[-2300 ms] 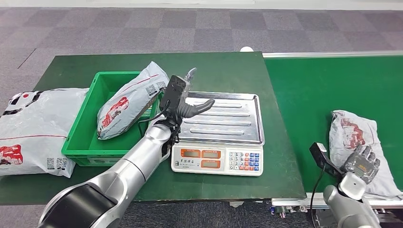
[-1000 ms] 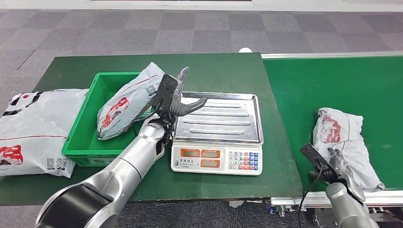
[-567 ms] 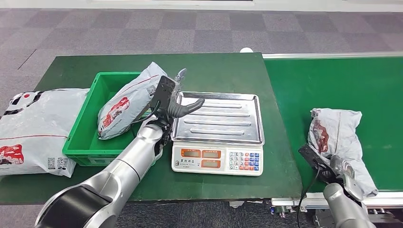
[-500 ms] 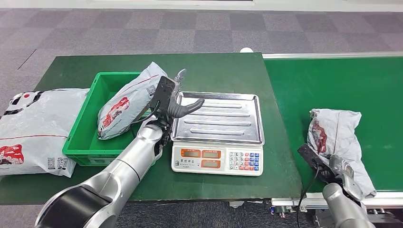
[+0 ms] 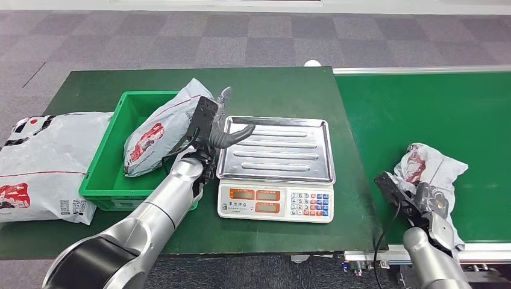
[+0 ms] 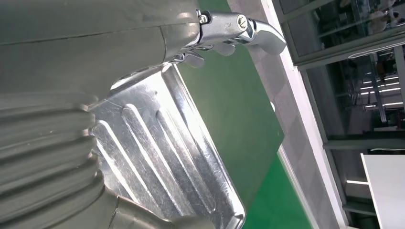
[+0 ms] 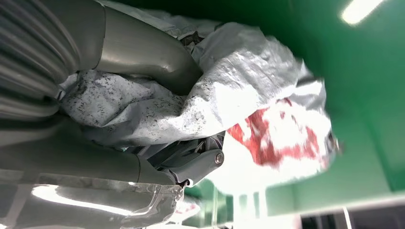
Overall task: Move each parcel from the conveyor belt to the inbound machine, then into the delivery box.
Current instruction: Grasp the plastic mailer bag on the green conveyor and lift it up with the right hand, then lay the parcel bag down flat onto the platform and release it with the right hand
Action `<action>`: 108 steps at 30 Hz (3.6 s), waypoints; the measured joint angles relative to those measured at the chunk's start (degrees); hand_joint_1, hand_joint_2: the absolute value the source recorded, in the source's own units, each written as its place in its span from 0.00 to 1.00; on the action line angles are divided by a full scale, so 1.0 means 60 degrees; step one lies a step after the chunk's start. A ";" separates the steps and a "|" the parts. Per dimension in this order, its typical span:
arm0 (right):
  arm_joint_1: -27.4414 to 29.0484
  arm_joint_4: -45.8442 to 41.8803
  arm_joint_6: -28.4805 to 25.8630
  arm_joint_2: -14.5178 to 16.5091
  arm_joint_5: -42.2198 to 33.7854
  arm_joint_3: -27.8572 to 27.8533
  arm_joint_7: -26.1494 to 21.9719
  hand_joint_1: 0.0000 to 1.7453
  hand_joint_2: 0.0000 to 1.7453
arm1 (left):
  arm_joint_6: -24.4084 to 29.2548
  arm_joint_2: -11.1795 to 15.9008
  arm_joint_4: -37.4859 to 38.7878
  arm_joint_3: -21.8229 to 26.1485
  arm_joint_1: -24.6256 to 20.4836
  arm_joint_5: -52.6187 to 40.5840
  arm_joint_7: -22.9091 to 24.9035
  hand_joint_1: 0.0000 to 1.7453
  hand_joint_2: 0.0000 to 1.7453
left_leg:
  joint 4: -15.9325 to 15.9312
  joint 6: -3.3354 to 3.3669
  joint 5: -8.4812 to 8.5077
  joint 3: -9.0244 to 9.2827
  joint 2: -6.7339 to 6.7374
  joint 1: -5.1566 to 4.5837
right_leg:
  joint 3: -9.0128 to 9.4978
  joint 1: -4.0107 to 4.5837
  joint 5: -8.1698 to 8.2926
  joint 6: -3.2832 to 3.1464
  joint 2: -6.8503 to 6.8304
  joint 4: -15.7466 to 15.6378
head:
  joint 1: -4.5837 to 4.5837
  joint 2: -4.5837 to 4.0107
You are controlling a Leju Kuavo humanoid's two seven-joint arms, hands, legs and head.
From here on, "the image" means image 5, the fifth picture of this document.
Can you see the electronic scale with steel tray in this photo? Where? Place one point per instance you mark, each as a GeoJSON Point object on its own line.
{"type": "Point", "coordinates": [279, 155]}

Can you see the green plastic crate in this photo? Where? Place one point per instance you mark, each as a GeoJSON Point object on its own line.
{"type": "Point", "coordinates": [107, 159]}

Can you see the plump white red-print parcel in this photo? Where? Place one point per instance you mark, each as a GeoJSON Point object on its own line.
{"type": "Point", "coordinates": [159, 131]}

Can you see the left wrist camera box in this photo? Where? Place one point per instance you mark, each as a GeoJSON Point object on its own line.
{"type": "Point", "coordinates": [201, 119]}

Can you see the green conveyor belt silver frame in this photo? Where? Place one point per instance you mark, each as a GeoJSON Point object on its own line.
{"type": "Point", "coordinates": [439, 111]}

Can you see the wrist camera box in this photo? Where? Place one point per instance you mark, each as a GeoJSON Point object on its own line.
{"type": "Point", "coordinates": [389, 189]}
{"type": "Point", "coordinates": [201, 119]}

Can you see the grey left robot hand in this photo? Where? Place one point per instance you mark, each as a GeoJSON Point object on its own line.
{"type": "Point", "coordinates": [227, 139]}

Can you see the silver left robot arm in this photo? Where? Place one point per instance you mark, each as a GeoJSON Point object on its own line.
{"type": "Point", "coordinates": [159, 211]}

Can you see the large flat white mailer bag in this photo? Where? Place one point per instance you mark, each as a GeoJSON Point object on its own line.
{"type": "Point", "coordinates": [48, 159]}

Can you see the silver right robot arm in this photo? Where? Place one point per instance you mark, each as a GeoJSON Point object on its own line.
{"type": "Point", "coordinates": [431, 259]}

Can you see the white table foot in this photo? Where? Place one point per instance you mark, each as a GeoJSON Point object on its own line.
{"type": "Point", "coordinates": [299, 258]}

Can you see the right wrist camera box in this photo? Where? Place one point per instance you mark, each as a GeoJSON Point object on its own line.
{"type": "Point", "coordinates": [389, 189]}

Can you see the white round knob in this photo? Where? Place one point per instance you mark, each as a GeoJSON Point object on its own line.
{"type": "Point", "coordinates": [312, 63]}

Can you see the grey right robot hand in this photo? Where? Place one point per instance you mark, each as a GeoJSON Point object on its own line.
{"type": "Point", "coordinates": [429, 203]}

